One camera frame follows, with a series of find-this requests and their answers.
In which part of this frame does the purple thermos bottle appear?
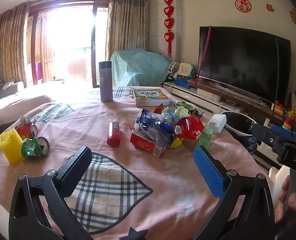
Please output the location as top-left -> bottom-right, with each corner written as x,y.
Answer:
99,61 -> 113,102

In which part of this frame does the person's right hand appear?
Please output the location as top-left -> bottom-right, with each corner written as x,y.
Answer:
275,175 -> 296,223

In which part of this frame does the orange-red snack bag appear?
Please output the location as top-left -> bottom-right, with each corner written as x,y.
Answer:
175,115 -> 204,140

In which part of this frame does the green snack bag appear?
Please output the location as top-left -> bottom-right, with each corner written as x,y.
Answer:
174,101 -> 196,112

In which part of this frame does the red toy telephone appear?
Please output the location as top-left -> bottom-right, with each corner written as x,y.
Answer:
272,101 -> 283,116

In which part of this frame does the green plastic bottle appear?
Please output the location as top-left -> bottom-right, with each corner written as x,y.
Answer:
197,125 -> 214,149

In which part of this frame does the curtain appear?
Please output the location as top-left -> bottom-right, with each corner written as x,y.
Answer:
0,3 -> 30,86
106,0 -> 148,60

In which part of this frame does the red cardboard box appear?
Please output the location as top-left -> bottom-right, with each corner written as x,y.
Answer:
130,130 -> 166,157

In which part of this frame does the crushed green can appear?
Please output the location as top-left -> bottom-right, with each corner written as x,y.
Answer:
21,137 -> 50,158

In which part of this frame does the white TV cabinet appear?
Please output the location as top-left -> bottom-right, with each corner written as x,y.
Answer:
162,81 -> 283,165

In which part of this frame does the black trash bin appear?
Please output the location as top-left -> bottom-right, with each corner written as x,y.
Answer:
221,111 -> 258,155

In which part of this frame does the white foam block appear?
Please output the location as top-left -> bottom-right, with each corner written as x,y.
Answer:
208,114 -> 226,133

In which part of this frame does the left curtain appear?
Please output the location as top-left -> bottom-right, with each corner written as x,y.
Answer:
0,3 -> 30,86

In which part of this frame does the furniture under teal cover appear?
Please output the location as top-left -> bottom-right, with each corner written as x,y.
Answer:
111,48 -> 169,87

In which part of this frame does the rainbow stacking ring toy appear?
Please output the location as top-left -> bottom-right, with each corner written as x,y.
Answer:
282,111 -> 296,133

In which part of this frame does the beige sofa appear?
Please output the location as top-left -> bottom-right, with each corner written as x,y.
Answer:
0,80 -> 53,133

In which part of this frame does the red heart hanging decoration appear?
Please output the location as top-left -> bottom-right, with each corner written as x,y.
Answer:
163,0 -> 174,57

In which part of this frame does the crushed red can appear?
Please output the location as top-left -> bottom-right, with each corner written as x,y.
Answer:
15,116 -> 38,140

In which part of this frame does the red cylindrical can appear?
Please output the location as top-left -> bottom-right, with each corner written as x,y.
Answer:
106,122 -> 121,147

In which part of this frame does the large black television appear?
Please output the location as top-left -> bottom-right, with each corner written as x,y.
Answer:
198,26 -> 291,103

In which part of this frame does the red round wall sticker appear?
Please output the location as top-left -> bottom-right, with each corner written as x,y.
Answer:
235,0 -> 252,13

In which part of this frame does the stack of children's books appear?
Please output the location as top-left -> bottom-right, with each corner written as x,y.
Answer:
133,88 -> 171,107

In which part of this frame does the toy phone play set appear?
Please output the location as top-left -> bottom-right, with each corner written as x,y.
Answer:
167,62 -> 196,89

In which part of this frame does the pink tablecloth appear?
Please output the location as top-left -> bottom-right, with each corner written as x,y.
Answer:
0,86 -> 275,240

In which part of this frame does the right curtain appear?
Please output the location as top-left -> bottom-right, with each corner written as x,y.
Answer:
106,0 -> 148,60

